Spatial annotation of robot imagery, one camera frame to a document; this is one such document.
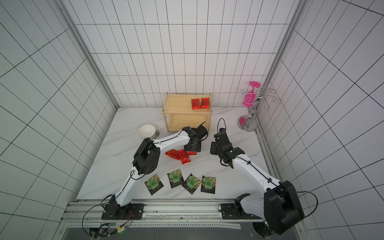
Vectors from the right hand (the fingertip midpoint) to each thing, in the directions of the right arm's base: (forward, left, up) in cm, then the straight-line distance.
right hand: (210, 145), depth 87 cm
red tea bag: (+22, +10, +12) cm, 27 cm away
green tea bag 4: (-20, +1, -9) cm, 22 cm away
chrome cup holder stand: (+26, -29, -9) cm, 40 cm away
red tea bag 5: (-2, +10, -8) cm, 13 cm away
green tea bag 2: (-17, +20, -8) cm, 27 cm away
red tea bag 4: (-5, +17, -7) cm, 19 cm away
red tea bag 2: (+22, +4, +14) cm, 26 cm away
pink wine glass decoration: (+22, -22, +19) cm, 36 cm away
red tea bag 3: (-3, +23, -7) cm, 24 cm away
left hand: (0, +11, -9) cm, 14 cm away
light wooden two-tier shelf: (+15, +20, +11) cm, 27 cm away
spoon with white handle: (+11, +37, -7) cm, 39 cm away
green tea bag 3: (-20, +10, -9) cm, 24 cm away
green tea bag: (-22, +31, -8) cm, 39 cm away
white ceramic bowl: (+12, +44, -5) cm, 46 cm away
